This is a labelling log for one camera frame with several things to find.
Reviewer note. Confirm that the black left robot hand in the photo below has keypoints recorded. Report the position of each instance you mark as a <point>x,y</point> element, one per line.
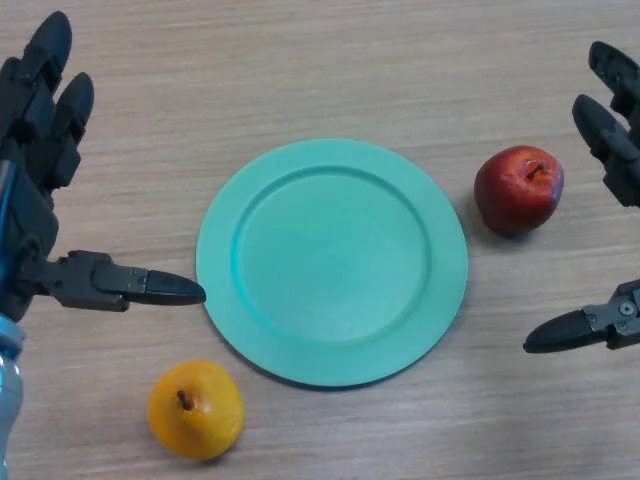
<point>30,200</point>

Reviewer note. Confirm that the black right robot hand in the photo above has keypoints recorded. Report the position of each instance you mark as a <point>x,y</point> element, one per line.
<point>617,150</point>

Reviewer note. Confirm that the yellow pear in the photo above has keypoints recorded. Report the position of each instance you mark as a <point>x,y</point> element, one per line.
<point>200,420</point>

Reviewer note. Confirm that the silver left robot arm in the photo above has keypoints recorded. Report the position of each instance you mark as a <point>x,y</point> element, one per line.
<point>9,390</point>

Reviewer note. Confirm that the green round plate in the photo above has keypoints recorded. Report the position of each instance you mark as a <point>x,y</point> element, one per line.
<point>332,262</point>

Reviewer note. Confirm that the red apple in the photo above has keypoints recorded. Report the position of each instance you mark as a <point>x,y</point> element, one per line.
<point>512,195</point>

